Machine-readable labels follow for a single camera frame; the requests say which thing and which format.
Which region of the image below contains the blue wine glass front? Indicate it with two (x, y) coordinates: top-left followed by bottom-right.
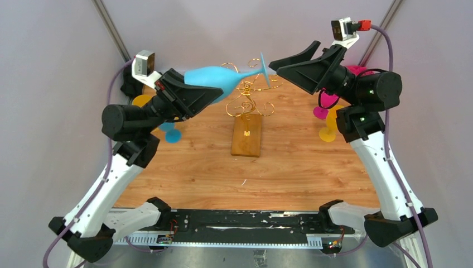
(158, 122), (182, 143)

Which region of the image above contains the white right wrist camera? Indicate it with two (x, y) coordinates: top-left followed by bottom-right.
(331, 17), (371, 49)

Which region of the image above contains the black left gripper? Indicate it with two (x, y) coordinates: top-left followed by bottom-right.
(140, 68), (223, 134)

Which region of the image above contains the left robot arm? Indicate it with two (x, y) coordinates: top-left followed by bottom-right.
(49, 66), (235, 263)

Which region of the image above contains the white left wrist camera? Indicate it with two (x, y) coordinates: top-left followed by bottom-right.
(132, 50), (162, 90)

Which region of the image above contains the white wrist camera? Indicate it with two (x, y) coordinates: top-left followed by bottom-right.
(132, 50), (162, 90)
(331, 17), (371, 49)

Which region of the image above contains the black cloth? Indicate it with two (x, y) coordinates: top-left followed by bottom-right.
(120, 66), (143, 99)

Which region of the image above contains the pink wine glass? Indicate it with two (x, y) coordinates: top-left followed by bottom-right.
(313, 90), (340, 119)

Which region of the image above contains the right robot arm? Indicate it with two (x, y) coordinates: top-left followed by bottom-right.
(269, 41), (438, 247)

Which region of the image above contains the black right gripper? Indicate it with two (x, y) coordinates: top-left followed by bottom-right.
(268, 41), (361, 107)

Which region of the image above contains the gold wire wine glass rack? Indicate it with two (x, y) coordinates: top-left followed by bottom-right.
(225, 72), (283, 158)

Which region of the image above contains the aluminium front rail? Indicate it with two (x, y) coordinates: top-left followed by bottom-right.
(66, 207), (426, 268)

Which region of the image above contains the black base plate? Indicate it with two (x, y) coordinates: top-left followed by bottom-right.
(134, 209), (339, 245)

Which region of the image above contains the pink cloth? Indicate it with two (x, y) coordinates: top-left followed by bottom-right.
(346, 65), (374, 76)

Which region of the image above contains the blue wine glass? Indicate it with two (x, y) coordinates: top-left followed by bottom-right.
(158, 122), (182, 143)
(184, 53), (270, 103)

